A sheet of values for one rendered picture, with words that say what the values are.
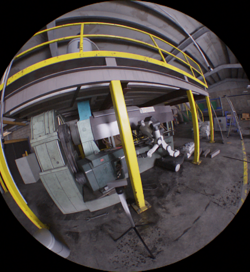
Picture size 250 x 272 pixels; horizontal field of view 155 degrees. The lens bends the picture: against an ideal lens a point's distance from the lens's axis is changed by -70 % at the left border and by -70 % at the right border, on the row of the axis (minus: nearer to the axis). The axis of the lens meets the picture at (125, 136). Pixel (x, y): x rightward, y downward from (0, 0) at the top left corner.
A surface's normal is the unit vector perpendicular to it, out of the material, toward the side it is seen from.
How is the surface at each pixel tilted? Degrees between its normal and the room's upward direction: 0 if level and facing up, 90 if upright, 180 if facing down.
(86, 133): 90
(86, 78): 90
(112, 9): 171
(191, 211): 0
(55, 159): 90
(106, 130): 90
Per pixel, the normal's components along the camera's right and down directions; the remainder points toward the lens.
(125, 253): -0.22, -0.97
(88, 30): 0.27, 0.96
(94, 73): 0.39, 0.04
